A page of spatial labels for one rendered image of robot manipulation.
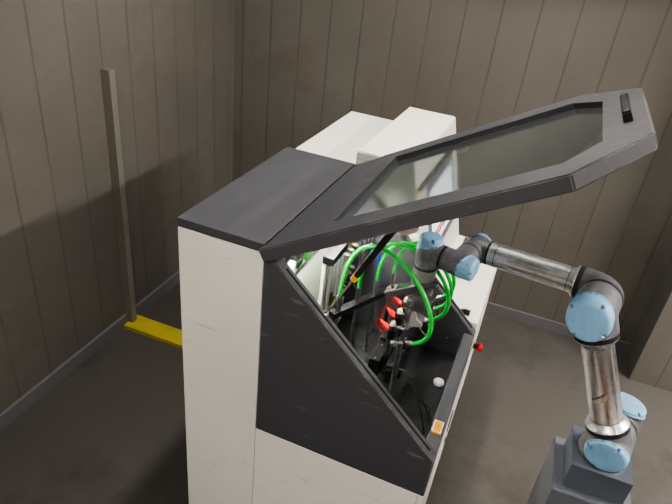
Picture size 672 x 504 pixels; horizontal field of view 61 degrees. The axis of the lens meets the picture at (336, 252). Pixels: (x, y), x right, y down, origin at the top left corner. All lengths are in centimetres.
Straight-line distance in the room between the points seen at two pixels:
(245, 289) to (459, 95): 230
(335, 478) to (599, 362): 90
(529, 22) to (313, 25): 128
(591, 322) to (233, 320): 99
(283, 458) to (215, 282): 67
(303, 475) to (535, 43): 257
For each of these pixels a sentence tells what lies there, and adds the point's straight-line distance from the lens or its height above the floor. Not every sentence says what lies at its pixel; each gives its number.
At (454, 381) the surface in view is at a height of 95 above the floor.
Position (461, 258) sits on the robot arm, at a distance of 172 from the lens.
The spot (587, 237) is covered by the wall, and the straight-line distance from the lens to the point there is 387.
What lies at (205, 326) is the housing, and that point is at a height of 114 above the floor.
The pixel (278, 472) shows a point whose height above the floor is 62.
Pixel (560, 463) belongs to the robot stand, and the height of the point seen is 80.
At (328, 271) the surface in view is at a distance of 196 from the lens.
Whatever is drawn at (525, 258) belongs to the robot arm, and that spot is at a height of 146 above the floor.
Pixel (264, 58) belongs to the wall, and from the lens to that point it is 402.
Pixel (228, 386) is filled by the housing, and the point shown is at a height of 93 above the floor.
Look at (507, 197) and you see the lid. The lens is 127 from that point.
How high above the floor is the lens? 228
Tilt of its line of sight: 30 degrees down
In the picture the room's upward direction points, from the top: 7 degrees clockwise
